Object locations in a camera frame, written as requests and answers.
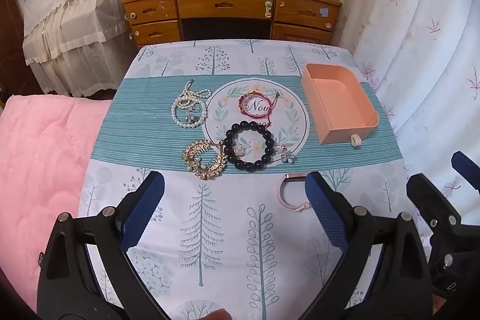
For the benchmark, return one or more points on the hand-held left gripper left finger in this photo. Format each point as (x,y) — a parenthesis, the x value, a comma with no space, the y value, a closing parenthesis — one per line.
(144,207)

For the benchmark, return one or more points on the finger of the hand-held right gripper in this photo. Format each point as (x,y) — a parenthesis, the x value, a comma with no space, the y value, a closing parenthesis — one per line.
(463,164)
(427,196)

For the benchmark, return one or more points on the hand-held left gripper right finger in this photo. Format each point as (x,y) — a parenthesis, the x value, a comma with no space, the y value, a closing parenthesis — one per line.
(322,207)

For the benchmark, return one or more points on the rose gold bangle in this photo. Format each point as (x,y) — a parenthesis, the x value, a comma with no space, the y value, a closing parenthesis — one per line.
(280,192)

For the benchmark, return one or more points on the blue flower hair clip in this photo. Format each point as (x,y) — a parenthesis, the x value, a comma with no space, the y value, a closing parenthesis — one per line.
(288,156)

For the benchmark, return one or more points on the round gold pearl brooch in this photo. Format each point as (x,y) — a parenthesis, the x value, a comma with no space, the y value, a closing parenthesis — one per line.
(238,150)

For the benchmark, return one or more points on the pink plastic tray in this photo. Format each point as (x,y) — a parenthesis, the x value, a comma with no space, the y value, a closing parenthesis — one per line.
(337,95)

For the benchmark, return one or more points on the person's left hand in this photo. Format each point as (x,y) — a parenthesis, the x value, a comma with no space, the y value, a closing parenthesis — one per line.
(217,315)

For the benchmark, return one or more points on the pink quilt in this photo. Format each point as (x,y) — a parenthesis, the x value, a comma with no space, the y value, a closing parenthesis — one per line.
(37,162)

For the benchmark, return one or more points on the white leaf print curtain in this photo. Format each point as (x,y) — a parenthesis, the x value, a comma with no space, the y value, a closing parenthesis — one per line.
(412,24)

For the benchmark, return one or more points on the green white drawer lock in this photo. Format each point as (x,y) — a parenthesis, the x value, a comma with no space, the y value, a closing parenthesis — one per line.
(268,9)

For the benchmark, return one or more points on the brown door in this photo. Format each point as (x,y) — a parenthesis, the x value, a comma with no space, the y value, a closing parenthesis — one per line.
(11,42)

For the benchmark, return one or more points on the wooden desk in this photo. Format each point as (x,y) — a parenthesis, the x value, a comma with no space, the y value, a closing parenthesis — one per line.
(225,3)

